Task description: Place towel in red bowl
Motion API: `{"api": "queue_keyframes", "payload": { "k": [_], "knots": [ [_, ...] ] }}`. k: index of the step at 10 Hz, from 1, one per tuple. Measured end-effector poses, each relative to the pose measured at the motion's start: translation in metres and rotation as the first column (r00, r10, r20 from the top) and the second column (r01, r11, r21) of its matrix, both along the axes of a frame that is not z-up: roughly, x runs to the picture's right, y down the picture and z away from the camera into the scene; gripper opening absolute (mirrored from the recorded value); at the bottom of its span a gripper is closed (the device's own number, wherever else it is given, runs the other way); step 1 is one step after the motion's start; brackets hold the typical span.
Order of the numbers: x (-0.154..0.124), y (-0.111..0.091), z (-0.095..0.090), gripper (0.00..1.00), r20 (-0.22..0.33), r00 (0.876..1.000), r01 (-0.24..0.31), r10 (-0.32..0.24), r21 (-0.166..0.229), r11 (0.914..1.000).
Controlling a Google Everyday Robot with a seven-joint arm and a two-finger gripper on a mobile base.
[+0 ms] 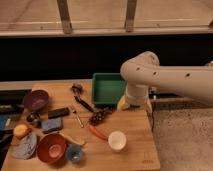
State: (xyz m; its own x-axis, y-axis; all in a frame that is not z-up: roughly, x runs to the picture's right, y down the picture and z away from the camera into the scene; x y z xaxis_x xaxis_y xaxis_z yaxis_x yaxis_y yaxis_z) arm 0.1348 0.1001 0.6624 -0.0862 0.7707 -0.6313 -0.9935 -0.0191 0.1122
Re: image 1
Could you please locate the green plastic bin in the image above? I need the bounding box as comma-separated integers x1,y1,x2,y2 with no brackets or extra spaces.
92,73,126,107

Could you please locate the dark red grapes toy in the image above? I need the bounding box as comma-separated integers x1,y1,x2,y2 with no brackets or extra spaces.
89,108,112,126

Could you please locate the dark brown small toy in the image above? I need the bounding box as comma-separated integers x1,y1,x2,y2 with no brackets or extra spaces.
71,84,83,94

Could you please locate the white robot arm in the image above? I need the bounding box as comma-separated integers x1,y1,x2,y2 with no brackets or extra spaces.
117,51,213,111

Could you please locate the blue sponge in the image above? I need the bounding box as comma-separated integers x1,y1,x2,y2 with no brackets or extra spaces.
41,118,63,133

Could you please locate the red bowl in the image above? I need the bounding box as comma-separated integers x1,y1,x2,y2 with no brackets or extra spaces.
37,133,67,164

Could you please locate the black rectangular block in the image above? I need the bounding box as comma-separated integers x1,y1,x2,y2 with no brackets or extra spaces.
48,107,70,119

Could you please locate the small dark metal cup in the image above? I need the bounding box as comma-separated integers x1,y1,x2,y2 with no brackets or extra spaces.
26,112,41,128

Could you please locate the black marker tool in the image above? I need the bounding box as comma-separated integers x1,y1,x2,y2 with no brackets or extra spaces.
74,96,94,112

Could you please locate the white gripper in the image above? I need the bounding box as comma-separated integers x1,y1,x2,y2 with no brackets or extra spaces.
117,83,152,113

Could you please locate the wooden spatula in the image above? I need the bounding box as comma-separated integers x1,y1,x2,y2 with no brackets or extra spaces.
59,132,86,146

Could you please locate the grey blue towel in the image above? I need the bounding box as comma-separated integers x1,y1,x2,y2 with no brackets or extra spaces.
12,132,37,160

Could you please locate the white cup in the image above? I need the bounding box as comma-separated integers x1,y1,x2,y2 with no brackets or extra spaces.
108,131,127,152

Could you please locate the small blue bowl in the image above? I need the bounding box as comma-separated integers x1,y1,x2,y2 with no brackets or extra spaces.
65,144,83,163

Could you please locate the purple bowl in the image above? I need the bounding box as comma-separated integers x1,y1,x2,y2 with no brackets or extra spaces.
23,90,49,111

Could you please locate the metal spoon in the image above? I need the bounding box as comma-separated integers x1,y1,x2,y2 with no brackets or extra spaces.
70,106,84,128

